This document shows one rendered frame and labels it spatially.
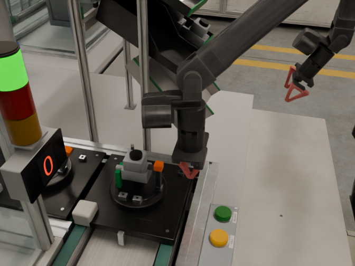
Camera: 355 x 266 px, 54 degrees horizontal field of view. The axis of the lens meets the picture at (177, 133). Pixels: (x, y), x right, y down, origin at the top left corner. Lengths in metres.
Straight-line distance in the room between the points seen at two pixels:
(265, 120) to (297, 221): 0.48
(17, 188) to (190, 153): 0.33
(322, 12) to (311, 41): 3.70
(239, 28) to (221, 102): 0.81
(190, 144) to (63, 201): 0.36
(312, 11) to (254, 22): 4.22
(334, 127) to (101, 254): 2.48
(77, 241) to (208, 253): 0.29
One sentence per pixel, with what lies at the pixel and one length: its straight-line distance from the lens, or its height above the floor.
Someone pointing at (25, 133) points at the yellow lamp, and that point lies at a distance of 0.59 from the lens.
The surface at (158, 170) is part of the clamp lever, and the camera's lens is 0.81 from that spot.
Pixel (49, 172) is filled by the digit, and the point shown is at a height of 1.19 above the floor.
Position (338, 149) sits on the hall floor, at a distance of 2.84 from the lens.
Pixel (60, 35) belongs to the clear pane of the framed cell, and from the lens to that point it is 1.82.
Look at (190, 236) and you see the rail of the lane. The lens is 0.82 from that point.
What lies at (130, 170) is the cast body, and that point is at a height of 1.06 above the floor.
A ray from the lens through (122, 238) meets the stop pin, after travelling 0.83.
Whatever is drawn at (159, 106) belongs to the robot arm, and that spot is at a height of 1.25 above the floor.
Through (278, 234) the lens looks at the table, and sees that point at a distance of 0.99.
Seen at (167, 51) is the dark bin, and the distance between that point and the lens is 0.97.
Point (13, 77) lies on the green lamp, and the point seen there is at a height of 1.38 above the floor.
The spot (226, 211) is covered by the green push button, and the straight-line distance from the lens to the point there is 0.86.
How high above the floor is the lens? 1.62
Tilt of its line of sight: 37 degrees down
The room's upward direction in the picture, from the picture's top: 2 degrees clockwise
